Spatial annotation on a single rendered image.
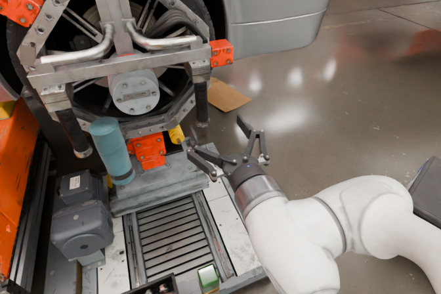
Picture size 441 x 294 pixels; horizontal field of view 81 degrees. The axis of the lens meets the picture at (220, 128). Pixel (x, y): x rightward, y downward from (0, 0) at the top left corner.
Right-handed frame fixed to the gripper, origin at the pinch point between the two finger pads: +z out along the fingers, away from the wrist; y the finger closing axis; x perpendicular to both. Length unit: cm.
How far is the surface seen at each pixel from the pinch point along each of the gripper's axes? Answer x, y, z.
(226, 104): -81, 51, 115
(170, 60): 13.7, -7.4, 13.4
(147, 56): 15.3, -12.6, 13.7
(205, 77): 8.7, 0.7, 10.4
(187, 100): -12.6, 0.3, 32.6
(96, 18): 13, -24, 58
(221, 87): -81, 57, 141
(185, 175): -61, -3, 38
